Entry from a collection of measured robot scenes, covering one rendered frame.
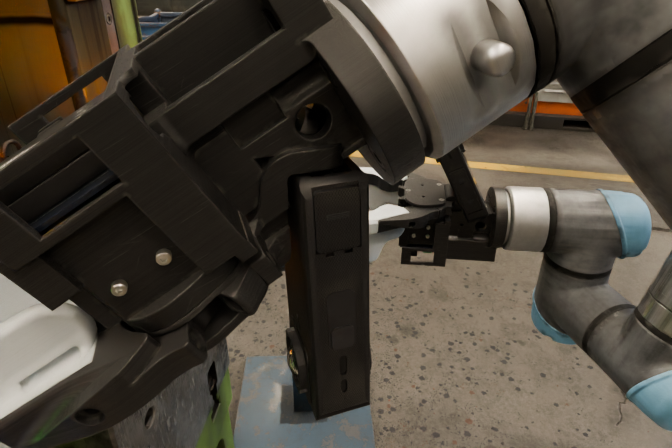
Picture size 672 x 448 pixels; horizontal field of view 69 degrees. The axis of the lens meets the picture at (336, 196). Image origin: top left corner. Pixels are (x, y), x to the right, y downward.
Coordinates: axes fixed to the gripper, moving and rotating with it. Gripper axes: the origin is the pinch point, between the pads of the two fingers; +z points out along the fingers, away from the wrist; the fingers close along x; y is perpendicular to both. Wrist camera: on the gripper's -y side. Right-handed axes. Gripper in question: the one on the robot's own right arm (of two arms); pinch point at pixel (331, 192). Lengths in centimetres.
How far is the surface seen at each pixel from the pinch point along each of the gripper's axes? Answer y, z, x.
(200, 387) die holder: 44, 25, 7
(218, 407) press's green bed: 57, 25, 14
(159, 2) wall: 60, 393, 805
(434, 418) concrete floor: 100, -25, 51
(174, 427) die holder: 41.3, 24.7, -2.9
